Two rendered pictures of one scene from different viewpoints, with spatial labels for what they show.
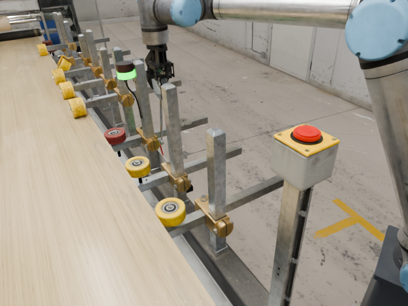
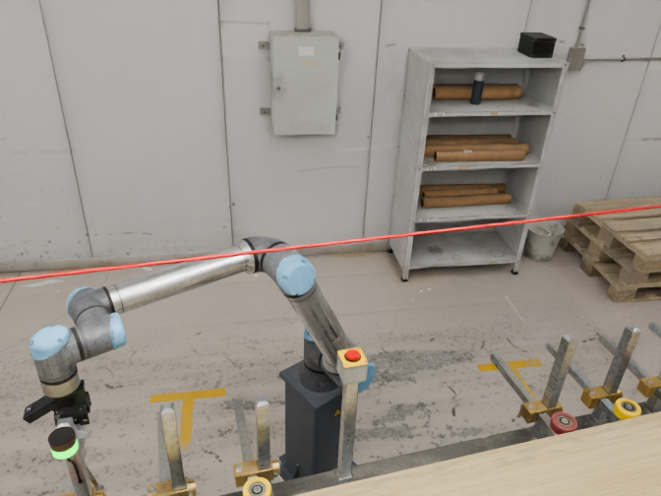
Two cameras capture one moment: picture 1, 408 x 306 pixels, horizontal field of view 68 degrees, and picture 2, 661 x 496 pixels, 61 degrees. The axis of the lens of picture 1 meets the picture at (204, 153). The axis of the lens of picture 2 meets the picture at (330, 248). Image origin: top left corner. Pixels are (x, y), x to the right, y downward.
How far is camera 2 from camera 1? 1.35 m
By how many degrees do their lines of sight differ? 65
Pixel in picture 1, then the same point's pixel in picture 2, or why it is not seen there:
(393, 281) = (325, 402)
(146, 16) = (66, 365)
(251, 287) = (312, 482)
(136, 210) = not seen: outside the picture
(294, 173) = (361, 375)
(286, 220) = (351, 403)
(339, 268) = (232, 448)
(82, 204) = not seen: outside the picture
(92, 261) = not seen: outside the picture
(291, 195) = (353, 388)
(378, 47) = (306, 286)
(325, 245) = (201, 445)
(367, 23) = (296, 278)
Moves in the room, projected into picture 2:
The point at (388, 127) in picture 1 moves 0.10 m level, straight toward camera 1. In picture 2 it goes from (316, 319) to (336, 335)
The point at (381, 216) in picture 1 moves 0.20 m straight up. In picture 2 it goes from (200, 375) to (197, 348)
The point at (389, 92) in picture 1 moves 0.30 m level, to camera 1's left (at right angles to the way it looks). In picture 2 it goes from (313, 302) to (284, 365)
